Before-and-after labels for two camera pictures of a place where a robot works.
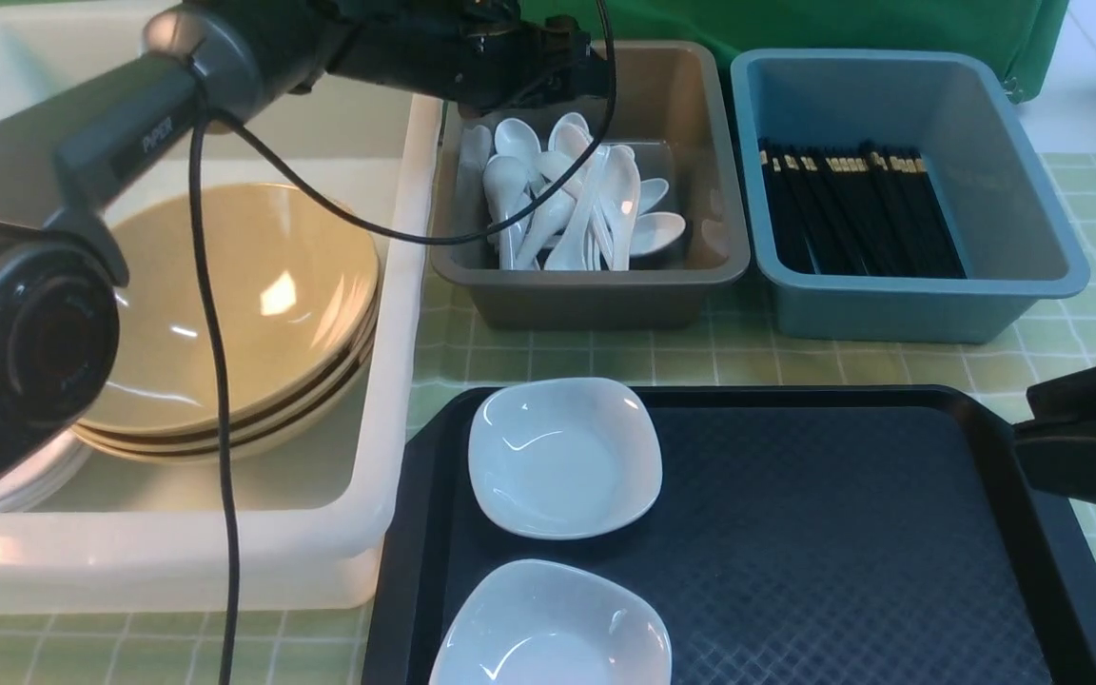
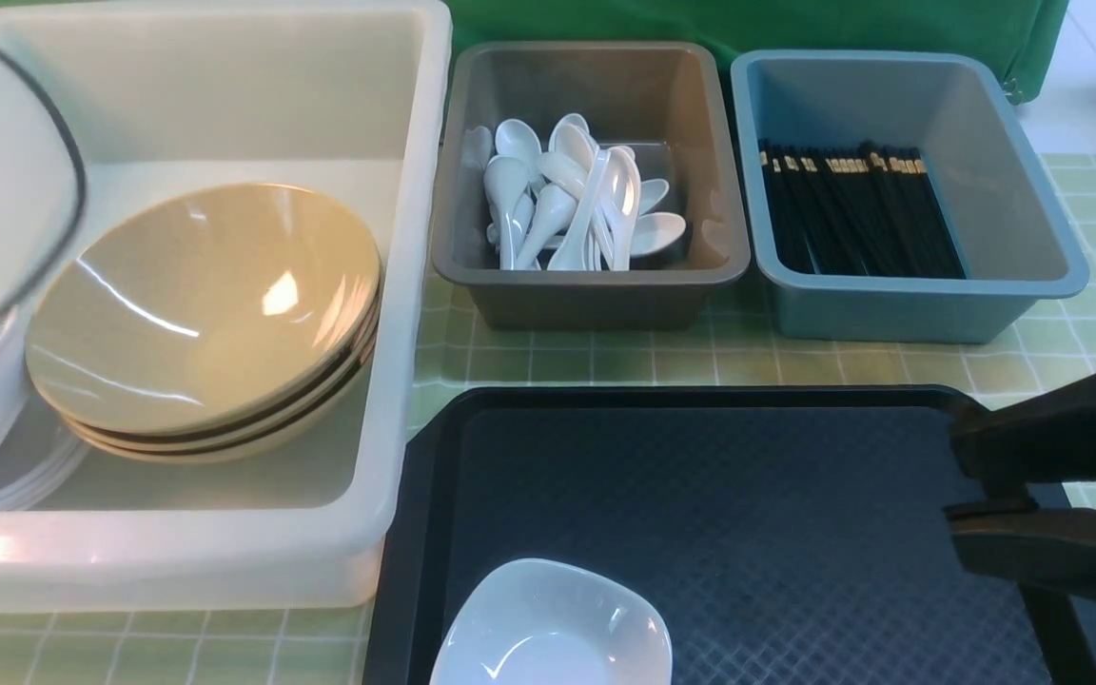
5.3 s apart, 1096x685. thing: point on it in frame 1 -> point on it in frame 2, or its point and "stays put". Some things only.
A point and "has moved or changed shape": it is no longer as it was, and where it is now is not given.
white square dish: x=551 y=621 stays put
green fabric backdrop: x=1030 y=36 stays put
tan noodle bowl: x=294 y=295 stays put
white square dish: x=564 y=458 has moved or changed shape
